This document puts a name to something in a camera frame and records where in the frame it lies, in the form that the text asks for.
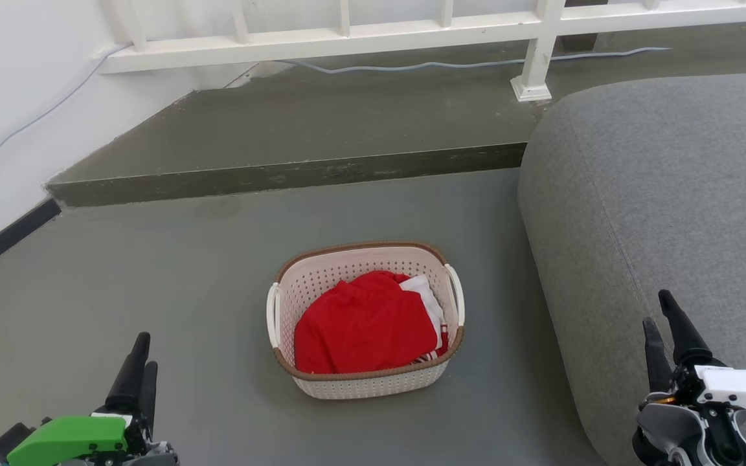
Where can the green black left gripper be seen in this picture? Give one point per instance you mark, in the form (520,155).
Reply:
(65,440)

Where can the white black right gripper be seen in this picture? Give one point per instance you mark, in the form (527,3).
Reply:
(742,388)

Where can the white plastic laundry basket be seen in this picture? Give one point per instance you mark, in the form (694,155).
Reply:
(360,387)

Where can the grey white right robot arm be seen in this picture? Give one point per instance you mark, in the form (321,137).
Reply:
(671,430)

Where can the grey fabric sofa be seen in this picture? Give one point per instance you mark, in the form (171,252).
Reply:
(671,194)

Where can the black baseboard strip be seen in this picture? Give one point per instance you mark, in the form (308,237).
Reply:
(4,241)

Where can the red garment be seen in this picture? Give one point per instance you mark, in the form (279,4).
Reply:
(360,323)

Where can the white garment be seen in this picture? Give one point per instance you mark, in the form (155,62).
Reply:
(426,294)

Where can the white wooden railing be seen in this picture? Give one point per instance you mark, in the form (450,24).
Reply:
(347,40)

